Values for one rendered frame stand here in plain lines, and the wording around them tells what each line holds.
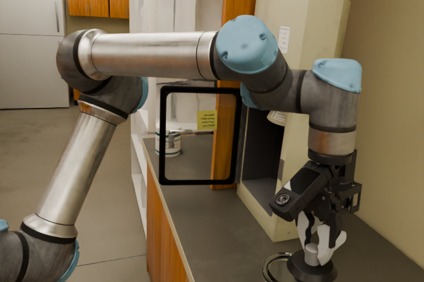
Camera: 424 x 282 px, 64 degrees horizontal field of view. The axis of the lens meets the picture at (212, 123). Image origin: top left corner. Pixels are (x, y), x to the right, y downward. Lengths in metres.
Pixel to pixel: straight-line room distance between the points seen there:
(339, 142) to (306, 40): 0.46
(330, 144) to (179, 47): 0.28
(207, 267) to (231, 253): 0.10
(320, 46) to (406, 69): 0.38
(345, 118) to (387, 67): 0.79
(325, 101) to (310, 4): 0.46
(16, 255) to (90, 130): 0.27
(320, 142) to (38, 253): 0.58
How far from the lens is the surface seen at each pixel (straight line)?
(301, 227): 0.68
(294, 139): 1.03
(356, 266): 1.20
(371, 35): 1.40
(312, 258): 0.68
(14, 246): 0.77
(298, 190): 0.58
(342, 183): 0.64
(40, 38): 5.76
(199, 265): 1.08
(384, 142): 1.35
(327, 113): 0.56
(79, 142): 0.78
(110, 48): 0.62
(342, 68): 0.55
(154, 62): 0.55
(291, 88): 0.57
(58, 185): 0.79
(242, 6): 1.28
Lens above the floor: 1.65
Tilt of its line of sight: 18 degrees down
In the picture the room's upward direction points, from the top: 4 degrees clockwise
